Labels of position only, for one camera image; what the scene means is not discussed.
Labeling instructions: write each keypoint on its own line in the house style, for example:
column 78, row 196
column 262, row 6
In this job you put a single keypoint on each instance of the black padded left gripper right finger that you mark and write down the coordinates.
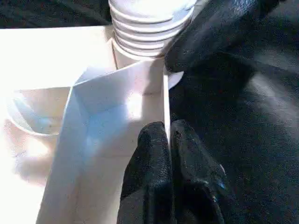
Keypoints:
column 196, row 182

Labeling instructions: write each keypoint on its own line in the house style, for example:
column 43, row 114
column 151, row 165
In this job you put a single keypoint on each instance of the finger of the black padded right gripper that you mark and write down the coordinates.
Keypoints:
column 210, row 35

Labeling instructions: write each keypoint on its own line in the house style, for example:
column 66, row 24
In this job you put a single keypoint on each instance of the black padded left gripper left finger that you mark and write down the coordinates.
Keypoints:
column 149, row 175

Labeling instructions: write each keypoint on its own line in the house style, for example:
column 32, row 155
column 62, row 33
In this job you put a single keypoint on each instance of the white plastic table leg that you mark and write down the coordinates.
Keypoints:
column 144, row 28

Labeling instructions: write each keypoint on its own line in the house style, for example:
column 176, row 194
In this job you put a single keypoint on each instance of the black shiny mat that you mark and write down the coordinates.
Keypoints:
column 245, row 128

